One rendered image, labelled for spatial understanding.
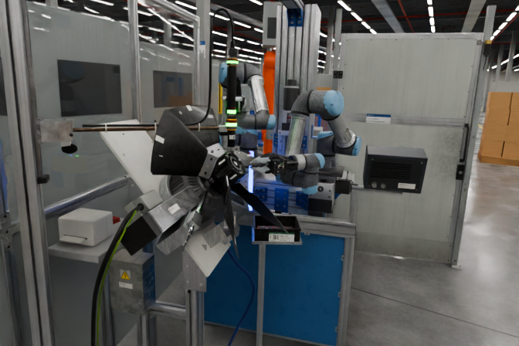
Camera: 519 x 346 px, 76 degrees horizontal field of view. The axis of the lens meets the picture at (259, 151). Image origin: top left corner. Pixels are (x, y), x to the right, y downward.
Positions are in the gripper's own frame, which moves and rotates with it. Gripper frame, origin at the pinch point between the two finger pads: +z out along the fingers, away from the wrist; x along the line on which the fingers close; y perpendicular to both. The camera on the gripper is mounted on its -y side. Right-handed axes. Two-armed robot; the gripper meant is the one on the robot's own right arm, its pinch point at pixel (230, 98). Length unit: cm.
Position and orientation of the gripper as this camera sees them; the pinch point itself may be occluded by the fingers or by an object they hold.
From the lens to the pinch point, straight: 136.1
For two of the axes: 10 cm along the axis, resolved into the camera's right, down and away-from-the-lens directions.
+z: -0.6, 1.7, -9.8
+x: -10.0, -0.4, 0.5
